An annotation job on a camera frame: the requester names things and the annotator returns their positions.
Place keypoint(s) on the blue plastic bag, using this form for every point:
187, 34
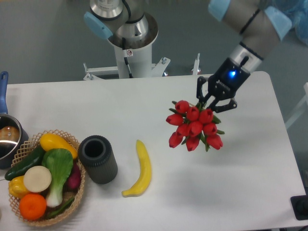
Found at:
297, 11

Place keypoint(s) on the white frame at right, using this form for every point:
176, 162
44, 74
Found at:
299, 109

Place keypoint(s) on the red tulip bouquet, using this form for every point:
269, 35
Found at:
194, 124

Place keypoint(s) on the orange fruit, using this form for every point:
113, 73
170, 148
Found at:
32, 206

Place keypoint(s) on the cream round radish slice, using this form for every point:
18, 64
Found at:
37, 179

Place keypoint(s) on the purple sweet potato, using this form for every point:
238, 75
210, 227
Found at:
74, 180

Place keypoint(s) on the yellow bell pepper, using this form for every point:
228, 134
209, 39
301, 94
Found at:
17, 187

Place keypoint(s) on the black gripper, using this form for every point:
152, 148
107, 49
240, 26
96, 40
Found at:
222, 85

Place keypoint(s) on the dark green cucumber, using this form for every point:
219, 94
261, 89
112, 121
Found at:
31, 160

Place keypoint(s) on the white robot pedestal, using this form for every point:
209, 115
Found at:
132, 44

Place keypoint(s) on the woven wicker basket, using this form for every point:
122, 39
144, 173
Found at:
26, 148

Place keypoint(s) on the green chili pepper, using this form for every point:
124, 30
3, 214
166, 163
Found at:
61, 209

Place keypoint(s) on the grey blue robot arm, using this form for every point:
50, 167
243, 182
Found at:
261, 30

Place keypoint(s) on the yellow squash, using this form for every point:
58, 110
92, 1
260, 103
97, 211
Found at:
50, 141

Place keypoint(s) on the green bok choy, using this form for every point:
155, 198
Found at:
59, 162

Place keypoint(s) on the blue handled saucepan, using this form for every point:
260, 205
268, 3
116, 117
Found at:
12, 134

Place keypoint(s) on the black device at edge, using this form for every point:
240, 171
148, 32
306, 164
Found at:
300, 206

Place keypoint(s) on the dark grey ribbed vase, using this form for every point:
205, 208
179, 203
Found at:
96, 155

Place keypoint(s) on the yellow banana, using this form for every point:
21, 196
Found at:
144, 179

